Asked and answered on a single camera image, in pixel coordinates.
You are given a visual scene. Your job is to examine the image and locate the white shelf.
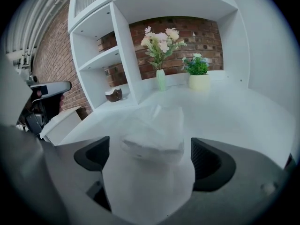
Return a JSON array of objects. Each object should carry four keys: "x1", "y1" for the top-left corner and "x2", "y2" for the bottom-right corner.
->
[{"x1": 55, "y1": 0, "x2": 296, "y2": 171}]

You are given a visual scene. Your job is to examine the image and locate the ribbed glass cabinet door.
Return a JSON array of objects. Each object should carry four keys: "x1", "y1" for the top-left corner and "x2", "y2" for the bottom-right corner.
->
[{"x1": 73, "y1": 0, "x2": 101, "y2": 19}]

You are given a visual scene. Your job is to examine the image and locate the green artificial potted plant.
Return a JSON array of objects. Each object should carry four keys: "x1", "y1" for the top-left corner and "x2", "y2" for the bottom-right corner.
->
[{"x1": 181, "y1": 53, "x2": 210, "y2": 76}]

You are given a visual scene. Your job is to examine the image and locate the pale green ribbed vase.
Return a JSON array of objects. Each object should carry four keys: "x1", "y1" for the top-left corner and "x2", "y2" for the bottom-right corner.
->
[{"x1": 156, "y1": 69, "x2": 167, "y2": 92}]

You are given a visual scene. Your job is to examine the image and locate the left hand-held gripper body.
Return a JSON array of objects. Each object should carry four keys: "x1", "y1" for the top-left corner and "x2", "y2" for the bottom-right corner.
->
[{"x1": 22, "y1": 80, "x2": 72, "y2": 138}]

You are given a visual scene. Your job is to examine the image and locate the white low side cabinet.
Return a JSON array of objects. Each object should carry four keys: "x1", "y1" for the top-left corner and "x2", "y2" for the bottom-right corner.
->
[{"x1": 39, "y1": 106, "x2": 83, "y2": 146}]

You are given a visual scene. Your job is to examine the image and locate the cream round plant pot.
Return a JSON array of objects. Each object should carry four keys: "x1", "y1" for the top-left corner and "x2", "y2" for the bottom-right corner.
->
[{"x1": 188, "y1": 74, "x2": 211, "y2": 92}]

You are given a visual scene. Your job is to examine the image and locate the white pack of tissues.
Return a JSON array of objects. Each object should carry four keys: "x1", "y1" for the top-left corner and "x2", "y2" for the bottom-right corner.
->
[{"x1": 101, "y1": 104, "x2": 196, "y2": 221}]

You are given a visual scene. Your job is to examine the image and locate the pink artificial flower bouquet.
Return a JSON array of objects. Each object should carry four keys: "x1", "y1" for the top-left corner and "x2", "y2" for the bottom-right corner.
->
[{"x1": 140, "y1": 26, "x2": 188, "y2": 71}]

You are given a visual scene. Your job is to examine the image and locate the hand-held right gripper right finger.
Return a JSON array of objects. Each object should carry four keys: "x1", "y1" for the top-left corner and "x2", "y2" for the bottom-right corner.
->
[{"x1": 190, "y1": 137, "x2": 294, "y2": 210}]

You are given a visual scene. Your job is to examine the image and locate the white wall pipes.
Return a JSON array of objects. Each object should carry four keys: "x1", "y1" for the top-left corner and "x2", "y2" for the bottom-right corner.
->
[{"x1": 6, "y1": 0, "x2": 74, "y2": 68}]

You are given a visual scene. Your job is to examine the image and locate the brown coconut shell bowl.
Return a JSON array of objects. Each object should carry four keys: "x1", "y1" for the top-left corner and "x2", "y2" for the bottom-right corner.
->
[{"x1": 105, "y1": 87, "x2": 123, "y2": 103}]

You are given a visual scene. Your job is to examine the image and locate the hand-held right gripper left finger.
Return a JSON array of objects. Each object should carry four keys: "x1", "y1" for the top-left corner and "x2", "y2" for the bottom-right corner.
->
[{"x1": 43, "y1": 136, "x2": 110, "y2": 212}]

